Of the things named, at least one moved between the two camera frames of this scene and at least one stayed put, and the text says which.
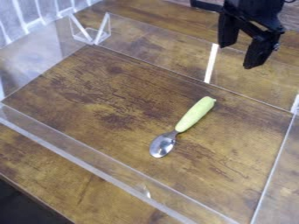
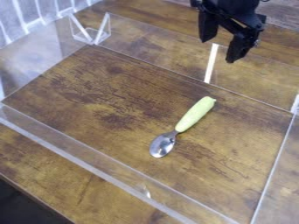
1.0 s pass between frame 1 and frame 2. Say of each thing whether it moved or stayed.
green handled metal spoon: stayed
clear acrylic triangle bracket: stayed
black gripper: moved
